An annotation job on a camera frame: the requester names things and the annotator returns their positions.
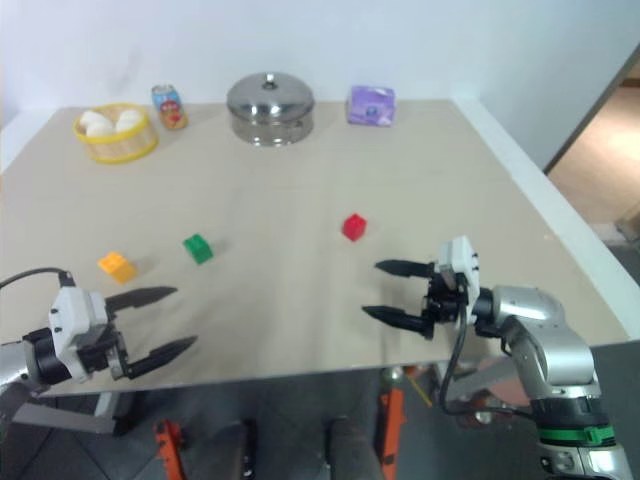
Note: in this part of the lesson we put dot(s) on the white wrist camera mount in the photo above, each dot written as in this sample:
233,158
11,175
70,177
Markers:
461,260
75,312

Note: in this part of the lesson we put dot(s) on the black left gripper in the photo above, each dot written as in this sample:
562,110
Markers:
102,350

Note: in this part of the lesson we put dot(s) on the printed drink can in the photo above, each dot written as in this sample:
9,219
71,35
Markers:
171,107

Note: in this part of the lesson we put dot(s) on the red toy block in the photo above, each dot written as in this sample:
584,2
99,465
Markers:
354,227

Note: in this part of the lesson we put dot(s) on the yellow bamboo steamer basket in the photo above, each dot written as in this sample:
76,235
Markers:
122,145

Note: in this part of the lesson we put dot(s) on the purple tissue pack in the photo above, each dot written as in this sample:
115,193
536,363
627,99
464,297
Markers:
371,106

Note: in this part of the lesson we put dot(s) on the brown door frame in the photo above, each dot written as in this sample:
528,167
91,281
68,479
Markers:
590,110

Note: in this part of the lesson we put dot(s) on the steel pot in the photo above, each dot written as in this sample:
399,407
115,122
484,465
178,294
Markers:
272,131

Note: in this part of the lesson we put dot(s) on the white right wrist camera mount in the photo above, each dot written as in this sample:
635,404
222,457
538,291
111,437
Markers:
461,260

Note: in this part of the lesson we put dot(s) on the white steamed bun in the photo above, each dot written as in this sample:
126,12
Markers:
127,121
95,124

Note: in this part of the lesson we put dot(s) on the grey metal table bracket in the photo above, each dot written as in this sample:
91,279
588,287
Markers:
60,420

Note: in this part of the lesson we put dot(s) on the steel pot lid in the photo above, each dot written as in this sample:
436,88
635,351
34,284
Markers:
270,97

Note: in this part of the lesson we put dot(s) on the green toy block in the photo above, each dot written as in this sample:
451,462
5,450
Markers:
198,249

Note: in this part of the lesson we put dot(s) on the yellow toy block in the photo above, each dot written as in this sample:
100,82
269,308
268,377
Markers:
117,267

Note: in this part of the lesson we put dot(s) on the yellow stick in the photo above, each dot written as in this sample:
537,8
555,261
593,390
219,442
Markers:
421,391

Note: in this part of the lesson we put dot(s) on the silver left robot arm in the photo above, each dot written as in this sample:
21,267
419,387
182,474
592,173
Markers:
44,356

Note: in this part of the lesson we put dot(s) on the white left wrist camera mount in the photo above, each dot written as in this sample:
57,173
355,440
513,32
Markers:
75,312

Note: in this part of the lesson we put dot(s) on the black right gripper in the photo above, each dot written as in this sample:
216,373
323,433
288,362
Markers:
445,302

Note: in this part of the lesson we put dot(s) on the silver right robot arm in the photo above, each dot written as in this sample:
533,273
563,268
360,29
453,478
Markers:
542,312

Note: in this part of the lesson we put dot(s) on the orange clamp stand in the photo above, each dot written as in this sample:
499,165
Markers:
169,450
391,425

